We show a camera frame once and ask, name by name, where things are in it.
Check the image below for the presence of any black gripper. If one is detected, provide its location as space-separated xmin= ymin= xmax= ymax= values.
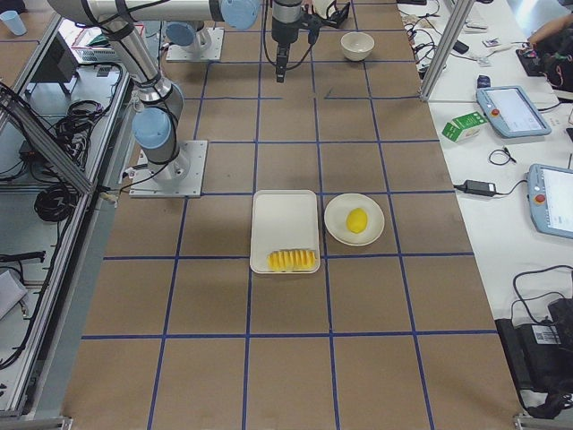
xmin=271 ymin=0 xmax=320 ymax=83

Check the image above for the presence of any black plate rack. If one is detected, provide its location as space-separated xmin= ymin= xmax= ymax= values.
xmin=314 ymin=0 xmax=351 ymax=29

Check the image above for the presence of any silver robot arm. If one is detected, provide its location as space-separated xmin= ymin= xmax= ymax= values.
xmin=166 ymin=0 xmax=261 ymax=63
xmin=50 ymin=1 xmax=261 ymax=198

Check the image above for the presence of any yellow lemon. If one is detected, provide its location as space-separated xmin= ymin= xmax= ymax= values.
xmin=346 ymin=208 xmax=368 ymax=234

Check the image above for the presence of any upper teach pendant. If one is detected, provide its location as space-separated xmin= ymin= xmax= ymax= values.
xmin=475 ymin=86 xmax=552 ymax=138

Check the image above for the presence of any light blue plastic cup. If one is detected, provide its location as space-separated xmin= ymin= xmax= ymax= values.
xmin=0 ymin=10 xmax=27 ymax=36

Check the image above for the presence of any lower teach pendant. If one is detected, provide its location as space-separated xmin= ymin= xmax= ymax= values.
xmin=527 ymin=164 xmax=572 ymax=238

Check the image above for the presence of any cream round plate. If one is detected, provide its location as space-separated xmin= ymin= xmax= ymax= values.
xmin=324 ymin=193 xmax=385 ymax=246

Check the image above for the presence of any green white carton box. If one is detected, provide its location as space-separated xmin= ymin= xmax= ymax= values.
xmin=441 ymin=111 xmax=487 ymax=142

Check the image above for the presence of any cream rectangular tray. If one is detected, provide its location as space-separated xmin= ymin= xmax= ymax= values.
xmin=250 ymin=190 xmax=320 ymax=274

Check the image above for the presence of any cream plate in rack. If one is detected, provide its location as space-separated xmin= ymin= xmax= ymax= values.
xmin=312 ymin=0 xmax=337 ymax=19

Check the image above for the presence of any teach pendant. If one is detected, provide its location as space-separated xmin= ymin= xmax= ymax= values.
xmin=527 ymin=164 xmax=572 ymax=238
xmin=475 ymin=86 xmax=552 ymax=138

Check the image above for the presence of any black power adapter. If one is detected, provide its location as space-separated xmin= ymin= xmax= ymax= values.
xmin=454 ymin=179 xmax=497 ymax=197

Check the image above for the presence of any cream ceramic bowl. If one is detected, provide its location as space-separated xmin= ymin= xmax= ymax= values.
xmin=340 ymin=31 xmax=375 ymax=62

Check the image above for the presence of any small black cable loop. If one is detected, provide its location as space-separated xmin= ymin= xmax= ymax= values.
xmin=488 ymin=146 xmax=517 ymax=166

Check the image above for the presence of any aluminium frame post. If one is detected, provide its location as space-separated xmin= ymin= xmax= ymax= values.
xmin=420 ymin=0 xmax=475 ymax=101

